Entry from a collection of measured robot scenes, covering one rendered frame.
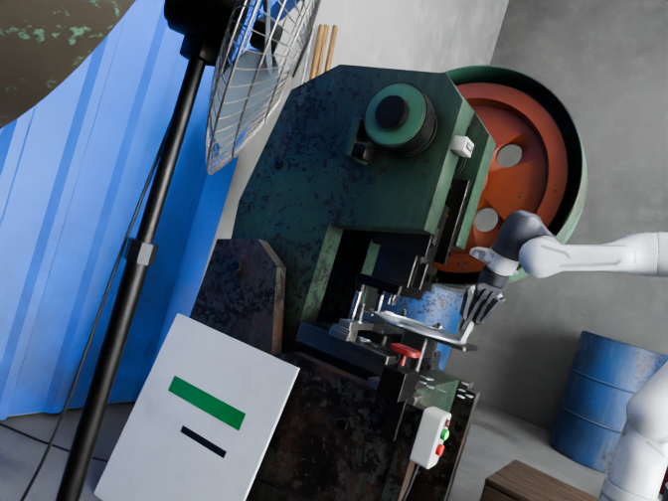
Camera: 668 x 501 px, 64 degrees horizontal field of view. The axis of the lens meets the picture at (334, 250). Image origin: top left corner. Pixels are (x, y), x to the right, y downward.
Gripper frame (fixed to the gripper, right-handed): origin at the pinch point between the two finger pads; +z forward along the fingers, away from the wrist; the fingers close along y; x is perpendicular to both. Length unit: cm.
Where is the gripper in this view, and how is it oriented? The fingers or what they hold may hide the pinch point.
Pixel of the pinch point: (465, 330)
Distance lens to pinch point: 164.3
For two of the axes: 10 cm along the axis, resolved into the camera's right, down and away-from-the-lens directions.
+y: 9.2, 2.8, 2.8
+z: -3.6, 8.8, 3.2
